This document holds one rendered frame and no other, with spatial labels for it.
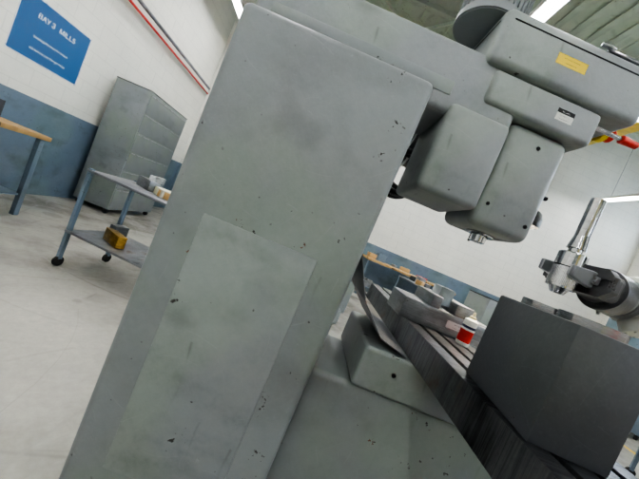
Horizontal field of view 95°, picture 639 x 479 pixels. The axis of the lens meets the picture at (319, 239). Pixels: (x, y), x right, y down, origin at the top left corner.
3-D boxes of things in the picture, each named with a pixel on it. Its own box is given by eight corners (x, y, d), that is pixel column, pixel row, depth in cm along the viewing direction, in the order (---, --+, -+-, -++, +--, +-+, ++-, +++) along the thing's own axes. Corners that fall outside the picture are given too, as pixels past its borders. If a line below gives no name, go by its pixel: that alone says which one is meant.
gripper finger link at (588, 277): (572, 260, 53) (593, 272, 55) (565, 277, 53) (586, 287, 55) (582, 262, 52) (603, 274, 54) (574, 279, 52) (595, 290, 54)
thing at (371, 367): (455, 383, 117) (467, 355, 116) (513, 450, 82) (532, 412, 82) (339, 335, 115) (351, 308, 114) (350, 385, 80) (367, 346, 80)
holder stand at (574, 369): (518, 395, 63) (558, 312, 62) (609, 480, 41) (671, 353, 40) (465, 372, 64) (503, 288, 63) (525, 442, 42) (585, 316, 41)
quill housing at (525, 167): (486, 241, 107) (523, 160, 105) (527, 246, 86) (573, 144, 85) (438, 221, 106) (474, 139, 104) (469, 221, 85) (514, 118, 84)
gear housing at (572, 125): (528, 164, 107) (539, 139, 107) (590, 147, 83) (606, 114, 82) (445, 128, 106) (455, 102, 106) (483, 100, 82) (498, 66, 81)
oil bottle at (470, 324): (463, 344, 94) (477, 313, 94) (470, 349, 90) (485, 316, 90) (452, 339, 94) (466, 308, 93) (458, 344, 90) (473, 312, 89)
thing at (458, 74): (466, 158, 106) (489, 105, 105) (507, 140, 83) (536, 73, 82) (260, 67, 103) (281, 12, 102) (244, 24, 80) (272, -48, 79)
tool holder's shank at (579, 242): (566, 250, 56) (590, 195, 55) (561, 251, 58) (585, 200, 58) (587, 256, 54) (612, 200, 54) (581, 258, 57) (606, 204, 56)
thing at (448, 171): (439, 214, 108) (469, 148, 107) (475, 211, 83) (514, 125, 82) (393, 194, 107) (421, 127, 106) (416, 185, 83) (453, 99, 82)
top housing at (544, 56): (561, 150, 108) (580, 108, 107) (640, 127, 82) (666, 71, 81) (445, 98, 106) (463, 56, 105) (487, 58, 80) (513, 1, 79)
